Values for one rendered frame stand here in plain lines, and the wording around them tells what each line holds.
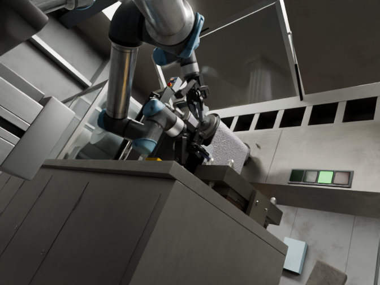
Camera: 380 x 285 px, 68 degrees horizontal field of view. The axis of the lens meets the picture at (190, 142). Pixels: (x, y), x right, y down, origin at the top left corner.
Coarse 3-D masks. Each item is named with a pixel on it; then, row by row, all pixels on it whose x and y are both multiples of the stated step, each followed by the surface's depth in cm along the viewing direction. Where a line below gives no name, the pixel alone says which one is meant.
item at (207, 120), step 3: (207, 117) 128; (204, 120) 128; (207, 120) 126; (210, 120) 125; (198, 123) 130; (201, 123) 128; (204, 123) 127; (207, 123) 125; (210, 123) 125; (198, 126) 128; (201, 126) 128; (204, 126) 125; (207, 126) 124; (201, 129) 125; (204, 129) 125
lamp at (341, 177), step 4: (336, 172) 109; (340, 172) 108; (344, 172) 107; (348, 172) 106; (336, 176) 108; (340, 176) 107; (344, 176) 106; (348, 176) 105; (336, 180) 107; (340, 180) 106; (344, 180) 105
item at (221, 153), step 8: (216, 136) 123; (216, 144) 123; (224, 144) 126; (216, 152) 123; (224, 152) 126; (232, 152) 130; (216, 160) 122; (224, 160) 126; (240, 160) 133; (240, 168) 133
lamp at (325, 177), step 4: (320, 172) 114; (324, 172) 113; (328, 172) 111; (332, 172) 110; (320, 176) 113; (324, 176) 112; (328, 176) 110; (320, 180) 112; (324, 180) 111; (328, 180) 110
